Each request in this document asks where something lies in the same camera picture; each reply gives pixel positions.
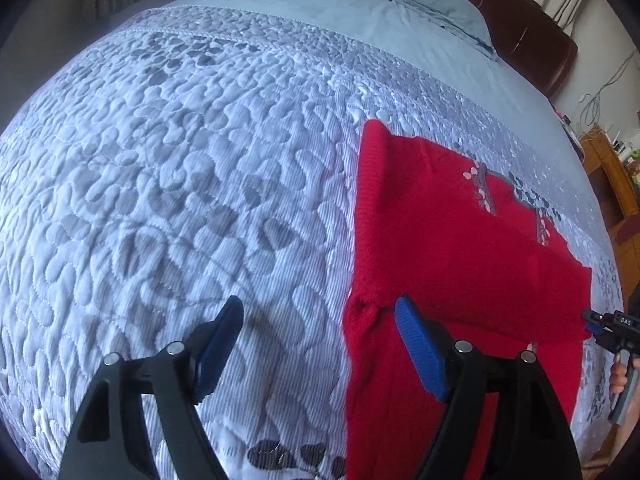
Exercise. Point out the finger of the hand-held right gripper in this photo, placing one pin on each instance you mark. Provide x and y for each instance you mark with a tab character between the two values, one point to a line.
593	325

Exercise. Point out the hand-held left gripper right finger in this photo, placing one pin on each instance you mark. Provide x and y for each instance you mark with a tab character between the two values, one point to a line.
420	350

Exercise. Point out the red chair cushion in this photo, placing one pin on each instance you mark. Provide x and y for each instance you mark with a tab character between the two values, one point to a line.
627	232

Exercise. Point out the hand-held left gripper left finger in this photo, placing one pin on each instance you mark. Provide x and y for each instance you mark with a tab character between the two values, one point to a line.
220	345

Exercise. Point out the brown leather headboard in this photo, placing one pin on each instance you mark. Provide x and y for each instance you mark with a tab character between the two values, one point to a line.
530	35

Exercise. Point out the person's right hand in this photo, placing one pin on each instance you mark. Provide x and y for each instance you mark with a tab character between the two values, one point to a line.
619	377

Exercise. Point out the red knitted sweater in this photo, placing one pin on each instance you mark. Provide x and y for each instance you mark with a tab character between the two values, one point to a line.
450	240

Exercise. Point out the white quilted leaf-pattern bedspread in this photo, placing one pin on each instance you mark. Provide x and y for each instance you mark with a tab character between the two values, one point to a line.
175	185

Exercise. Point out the cluster of small bottles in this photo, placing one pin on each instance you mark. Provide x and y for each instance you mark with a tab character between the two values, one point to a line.
631	152

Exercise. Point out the wooden desk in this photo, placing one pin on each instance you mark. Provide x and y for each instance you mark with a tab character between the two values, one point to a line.
605	170

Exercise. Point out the pale blue bed sheet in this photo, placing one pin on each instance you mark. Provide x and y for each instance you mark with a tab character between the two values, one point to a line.
325	15

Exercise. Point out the blue-grey pillow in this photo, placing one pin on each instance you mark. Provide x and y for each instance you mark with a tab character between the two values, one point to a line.
440	5

